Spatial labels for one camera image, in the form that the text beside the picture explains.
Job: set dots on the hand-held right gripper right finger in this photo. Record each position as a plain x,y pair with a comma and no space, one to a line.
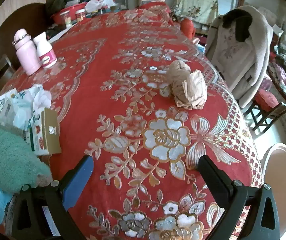
213,180

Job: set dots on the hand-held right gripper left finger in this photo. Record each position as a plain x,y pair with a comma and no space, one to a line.
79,182

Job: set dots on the beige plastic bucket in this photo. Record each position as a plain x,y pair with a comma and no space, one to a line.
280,180

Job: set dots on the white tissue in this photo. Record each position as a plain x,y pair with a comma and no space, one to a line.
42,101

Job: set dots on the brown paper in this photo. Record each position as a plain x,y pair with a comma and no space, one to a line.
179,90
195,90

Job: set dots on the printed cardboard box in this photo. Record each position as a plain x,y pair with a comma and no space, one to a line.
50,132

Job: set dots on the green towel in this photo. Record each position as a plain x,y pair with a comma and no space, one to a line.
7,155

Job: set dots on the small wooden chair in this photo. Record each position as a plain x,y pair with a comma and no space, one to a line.
268,120

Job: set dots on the red seat cushion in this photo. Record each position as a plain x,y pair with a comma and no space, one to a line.
267,100

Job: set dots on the red floral tablecloth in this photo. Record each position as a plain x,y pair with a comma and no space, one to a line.
108,67

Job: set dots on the white bottle pink label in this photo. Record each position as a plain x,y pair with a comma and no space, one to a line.
45,52

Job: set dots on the pink thermos bottle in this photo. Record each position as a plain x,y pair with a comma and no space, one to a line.
27,57

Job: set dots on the red thermos jug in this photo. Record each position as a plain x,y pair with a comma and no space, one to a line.
188,28

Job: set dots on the black garment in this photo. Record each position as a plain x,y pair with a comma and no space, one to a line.
240,22

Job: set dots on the red plastic basin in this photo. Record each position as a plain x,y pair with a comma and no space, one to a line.
56,17

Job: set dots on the floral cover cloth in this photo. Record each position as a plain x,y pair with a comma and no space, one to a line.
195,5

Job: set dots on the white plastic shopping bag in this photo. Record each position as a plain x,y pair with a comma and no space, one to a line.
98,5

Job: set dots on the black plastic bag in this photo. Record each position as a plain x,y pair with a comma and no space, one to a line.
63,0

